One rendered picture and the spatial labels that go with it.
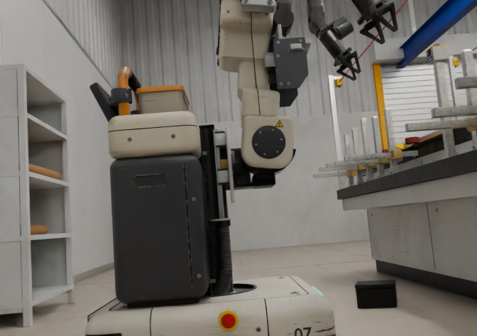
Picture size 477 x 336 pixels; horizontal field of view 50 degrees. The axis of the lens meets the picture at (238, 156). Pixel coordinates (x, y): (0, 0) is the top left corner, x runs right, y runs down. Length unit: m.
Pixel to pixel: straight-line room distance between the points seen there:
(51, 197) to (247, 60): 2.74
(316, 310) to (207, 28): 9.04
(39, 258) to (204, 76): 6.35
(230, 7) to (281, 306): 0.91
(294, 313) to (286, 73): 0.71
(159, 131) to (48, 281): 2.85
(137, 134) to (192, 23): 8.80
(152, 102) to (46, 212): 2.64
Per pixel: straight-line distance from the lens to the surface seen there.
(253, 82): 1.66
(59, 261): 4.13
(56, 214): 4.13
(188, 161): 1.41
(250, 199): 9.45
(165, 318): 1.39
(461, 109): 1.92
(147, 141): 1.43
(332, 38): 2.01
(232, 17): 1.65
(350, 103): 10.01
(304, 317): 1.38
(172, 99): 1.61
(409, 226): 3.62
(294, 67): 1.62
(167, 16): 10.30
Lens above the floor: 0.49
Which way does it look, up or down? 7 degrees up
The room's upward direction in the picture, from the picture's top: 5 degrees counter-clockwise
